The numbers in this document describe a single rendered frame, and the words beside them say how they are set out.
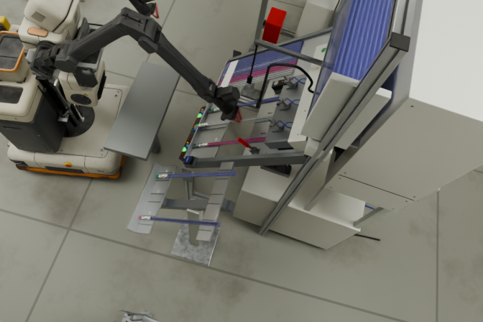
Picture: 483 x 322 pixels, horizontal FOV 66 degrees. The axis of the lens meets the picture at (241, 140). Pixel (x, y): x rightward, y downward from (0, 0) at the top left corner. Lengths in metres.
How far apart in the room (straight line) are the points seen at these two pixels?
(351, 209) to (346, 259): 0.67
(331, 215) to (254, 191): 0.42
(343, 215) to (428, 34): 1.13
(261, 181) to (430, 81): 1.14
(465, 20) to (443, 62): 0.19
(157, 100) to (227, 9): 1.53
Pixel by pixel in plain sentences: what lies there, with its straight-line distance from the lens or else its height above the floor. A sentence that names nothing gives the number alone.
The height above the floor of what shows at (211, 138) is 0.80.
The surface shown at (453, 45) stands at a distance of 1.22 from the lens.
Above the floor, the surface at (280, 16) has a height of 0.78.
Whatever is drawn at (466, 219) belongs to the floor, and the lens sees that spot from 3.17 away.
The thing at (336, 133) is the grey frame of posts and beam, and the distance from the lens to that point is 1.17.
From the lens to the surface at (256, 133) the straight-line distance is 1.66.
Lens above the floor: 2.47
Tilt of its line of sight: 64 degrees down
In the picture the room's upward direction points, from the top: 14 degrees clockwise
